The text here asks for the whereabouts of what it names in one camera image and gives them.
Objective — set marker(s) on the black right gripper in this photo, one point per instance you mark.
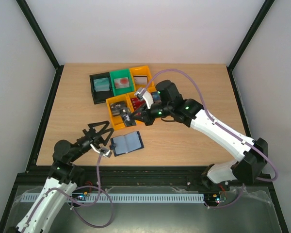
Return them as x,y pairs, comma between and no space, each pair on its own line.
142,116

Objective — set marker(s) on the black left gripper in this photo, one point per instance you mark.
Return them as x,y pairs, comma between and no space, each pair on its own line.
96,138

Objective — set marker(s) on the dark VIP credit card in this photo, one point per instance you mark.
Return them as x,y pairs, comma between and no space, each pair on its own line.
125,115

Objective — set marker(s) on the blue card holder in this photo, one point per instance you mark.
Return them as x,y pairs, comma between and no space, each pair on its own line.
128,143

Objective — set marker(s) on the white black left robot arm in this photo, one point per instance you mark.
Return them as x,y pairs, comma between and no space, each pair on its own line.
64,178

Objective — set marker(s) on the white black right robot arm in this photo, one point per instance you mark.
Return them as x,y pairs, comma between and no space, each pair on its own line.
248,162

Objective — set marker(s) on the yellow bin with red cards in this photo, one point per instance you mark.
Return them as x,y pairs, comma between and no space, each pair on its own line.
129,96

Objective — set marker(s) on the red VIP card stack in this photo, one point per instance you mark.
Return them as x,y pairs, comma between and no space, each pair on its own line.
136,103

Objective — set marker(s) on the yellow bin with dark cards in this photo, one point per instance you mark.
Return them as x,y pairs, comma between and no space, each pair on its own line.
116,121

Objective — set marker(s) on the dark VIP card stack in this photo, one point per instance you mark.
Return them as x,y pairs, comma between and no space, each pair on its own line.
116,107

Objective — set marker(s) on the blue VIP card stack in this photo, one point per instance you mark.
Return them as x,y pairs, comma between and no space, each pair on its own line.
156,97

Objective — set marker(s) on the yellow bin with blue cards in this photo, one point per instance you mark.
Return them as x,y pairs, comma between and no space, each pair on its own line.
151,89

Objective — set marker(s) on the white striped card stack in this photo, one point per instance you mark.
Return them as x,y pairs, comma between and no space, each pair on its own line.
140,79

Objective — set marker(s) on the red white card stack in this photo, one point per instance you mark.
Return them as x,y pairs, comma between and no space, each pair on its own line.
121,83

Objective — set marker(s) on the teal card stack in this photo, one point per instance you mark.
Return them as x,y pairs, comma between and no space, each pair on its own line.
101,84

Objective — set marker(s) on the yellow rear bin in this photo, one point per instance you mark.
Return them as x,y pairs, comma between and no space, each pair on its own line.
141,70

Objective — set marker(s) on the green bin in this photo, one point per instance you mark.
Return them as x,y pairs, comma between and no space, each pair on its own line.
120,74

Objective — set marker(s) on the black bin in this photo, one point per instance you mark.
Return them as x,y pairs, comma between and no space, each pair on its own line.
100,97

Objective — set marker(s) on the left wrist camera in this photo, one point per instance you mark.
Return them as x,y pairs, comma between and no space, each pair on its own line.
102,151

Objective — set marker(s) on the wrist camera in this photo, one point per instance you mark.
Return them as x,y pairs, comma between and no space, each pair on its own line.
102,151
143,94

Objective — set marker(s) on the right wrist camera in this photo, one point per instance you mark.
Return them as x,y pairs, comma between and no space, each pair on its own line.
143,94

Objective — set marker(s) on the black front frame rail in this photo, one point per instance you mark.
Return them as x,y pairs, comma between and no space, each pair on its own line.
189,177

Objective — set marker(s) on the white slotted cable duct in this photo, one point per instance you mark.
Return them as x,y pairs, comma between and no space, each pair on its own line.
129,198

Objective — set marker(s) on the black left rear frame post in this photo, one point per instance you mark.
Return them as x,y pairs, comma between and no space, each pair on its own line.
38,32

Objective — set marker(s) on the black frame post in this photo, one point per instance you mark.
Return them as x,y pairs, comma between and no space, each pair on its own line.
266,6
38,32

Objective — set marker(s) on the black right rear frame post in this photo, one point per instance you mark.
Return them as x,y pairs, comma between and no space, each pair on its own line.
266,6

